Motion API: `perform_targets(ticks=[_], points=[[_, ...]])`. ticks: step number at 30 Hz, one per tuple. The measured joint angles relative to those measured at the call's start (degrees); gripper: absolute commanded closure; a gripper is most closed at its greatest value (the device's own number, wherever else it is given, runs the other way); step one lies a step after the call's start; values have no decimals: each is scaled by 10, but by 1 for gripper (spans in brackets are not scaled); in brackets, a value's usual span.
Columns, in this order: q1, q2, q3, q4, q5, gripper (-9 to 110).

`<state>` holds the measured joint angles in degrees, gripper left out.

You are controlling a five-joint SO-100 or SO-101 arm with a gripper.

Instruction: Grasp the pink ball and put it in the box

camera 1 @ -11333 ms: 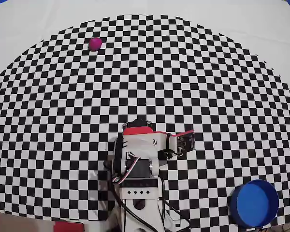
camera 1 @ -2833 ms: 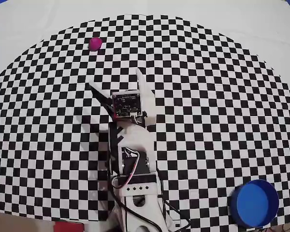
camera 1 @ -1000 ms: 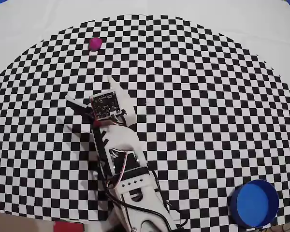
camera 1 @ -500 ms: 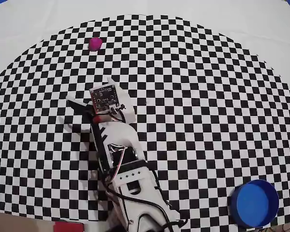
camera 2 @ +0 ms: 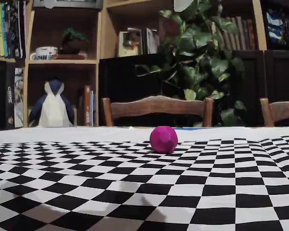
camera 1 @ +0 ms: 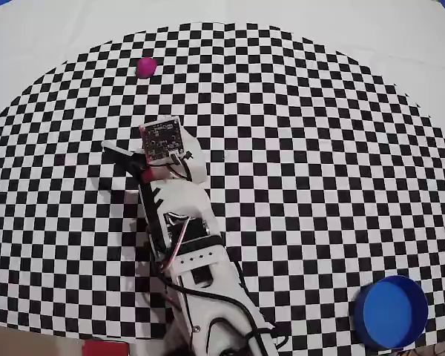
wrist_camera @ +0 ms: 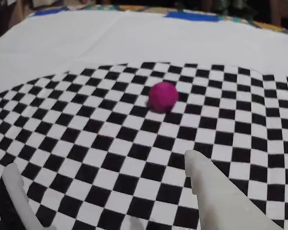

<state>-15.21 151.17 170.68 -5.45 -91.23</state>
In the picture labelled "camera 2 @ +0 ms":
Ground pink faceted ball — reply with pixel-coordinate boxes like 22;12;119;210
149;125;178;154

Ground white game box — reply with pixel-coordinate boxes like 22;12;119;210
14;67;25;128

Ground black game box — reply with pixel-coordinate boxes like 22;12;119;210
5;61;15;129

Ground brown wooden chair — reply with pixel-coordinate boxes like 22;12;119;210
102;95;214;128
259;97;289;128

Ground black cabinet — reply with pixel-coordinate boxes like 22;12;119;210
98;49;289;128

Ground thin blue grey books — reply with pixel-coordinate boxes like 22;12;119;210
90;90;97;128

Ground orange book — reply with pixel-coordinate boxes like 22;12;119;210
83;84;92;128

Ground black white checkered mat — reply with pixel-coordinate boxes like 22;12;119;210
0;126;289;231

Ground illustrated picture book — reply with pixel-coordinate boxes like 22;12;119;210
117;30;143;58

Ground grey picture book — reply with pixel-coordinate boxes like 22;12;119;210
141;27;160;55

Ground green leafy plant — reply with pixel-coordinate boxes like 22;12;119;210
135;0;248;128

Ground blue white penguin figure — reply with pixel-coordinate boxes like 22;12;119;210
28;78;76;128

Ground light wooden bookshelf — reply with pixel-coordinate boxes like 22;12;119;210
0;0;268;128

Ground brown bonsai base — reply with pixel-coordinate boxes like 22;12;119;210
50;53;88;60

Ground green toy bonsai tree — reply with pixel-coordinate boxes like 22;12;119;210
59;27;90;55

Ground white round pot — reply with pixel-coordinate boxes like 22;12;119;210
173;0;194;13

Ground white blue patterned mug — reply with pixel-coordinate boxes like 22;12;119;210
29;46;60;61

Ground row of brown books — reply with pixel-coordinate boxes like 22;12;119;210
213;15;258;51

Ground row of colourful books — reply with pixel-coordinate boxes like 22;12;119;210
0;0;27;60

